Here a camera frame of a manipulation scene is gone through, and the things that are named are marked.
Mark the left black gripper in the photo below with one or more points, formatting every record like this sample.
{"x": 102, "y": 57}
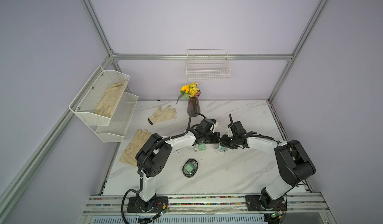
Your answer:
{"x": 216, "y": 137}

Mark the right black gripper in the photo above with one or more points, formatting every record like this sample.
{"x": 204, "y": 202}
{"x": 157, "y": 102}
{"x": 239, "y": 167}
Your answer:
{"x": 224, "y": 138}

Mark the clear round case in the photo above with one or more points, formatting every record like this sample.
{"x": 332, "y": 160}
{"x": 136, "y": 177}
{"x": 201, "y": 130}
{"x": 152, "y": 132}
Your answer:
{"x": 217, "y": 148}
{"x": 177, "y": 149}

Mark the green charger plug front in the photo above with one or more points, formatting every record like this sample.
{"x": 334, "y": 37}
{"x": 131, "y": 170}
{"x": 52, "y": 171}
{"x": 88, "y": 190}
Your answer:
{"x": 189, "y": 168}

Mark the green charger plug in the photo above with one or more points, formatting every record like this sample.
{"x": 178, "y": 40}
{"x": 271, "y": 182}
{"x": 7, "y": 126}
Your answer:
{"x": 201, "y": 147}
{"x": 189, "y": 168}

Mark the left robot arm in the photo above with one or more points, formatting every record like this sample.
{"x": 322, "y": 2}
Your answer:
{"x": 152, "y": 158}

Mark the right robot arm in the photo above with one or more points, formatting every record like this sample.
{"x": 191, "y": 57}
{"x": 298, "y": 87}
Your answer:
{"x": 294, "y": 165}

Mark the green charger plug centre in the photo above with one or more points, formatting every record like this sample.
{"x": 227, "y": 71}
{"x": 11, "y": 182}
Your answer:
{"x": 201, "y": 147}

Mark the dark ribbed vase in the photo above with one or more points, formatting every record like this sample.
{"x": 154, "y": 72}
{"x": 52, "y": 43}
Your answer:
{"x": 193, "y": 106}

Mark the white fabric glove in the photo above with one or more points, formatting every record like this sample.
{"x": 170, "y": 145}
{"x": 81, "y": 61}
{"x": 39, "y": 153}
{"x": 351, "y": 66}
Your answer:
{"x": 162, "y": 114}

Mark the yellow flower bouquet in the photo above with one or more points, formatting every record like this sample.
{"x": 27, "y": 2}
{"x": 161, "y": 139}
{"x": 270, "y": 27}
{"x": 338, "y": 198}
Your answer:
{"x": 189, "y": 91}

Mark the beige leather glove table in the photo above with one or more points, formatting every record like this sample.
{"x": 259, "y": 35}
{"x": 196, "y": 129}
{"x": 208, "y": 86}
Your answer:
{"x": 138, "y": 141}

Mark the lower white mesh basket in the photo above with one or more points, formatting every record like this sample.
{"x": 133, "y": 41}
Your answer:
{"x": 120, "y": 120}

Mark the white mesh basket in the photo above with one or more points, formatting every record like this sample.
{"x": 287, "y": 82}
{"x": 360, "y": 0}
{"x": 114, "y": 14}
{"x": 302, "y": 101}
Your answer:
{"x": 120, "y": 120}
{"x": 86, "y": 106}

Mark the beige glove in basket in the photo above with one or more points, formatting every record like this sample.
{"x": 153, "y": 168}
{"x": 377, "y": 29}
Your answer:
{"x": 110, "y": 99}

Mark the upper white mesh basket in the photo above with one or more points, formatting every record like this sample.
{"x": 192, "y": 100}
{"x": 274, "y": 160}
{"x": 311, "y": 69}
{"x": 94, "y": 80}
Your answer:
{"x": 86, "y": 106}

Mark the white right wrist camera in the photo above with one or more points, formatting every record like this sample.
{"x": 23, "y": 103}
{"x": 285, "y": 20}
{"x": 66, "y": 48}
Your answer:
{"x": 229, "y": 131}

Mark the white wire wall basket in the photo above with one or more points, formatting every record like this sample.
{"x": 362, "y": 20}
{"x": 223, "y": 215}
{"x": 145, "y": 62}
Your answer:
{"x": 207, "y": 65}

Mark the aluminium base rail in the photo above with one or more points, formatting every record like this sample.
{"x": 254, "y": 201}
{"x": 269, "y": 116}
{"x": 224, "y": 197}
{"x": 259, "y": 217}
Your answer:
{"x": 209, "y": 204}

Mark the aluminium cage frame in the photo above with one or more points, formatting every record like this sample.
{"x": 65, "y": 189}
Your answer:
{"x": 17, "y": 188}

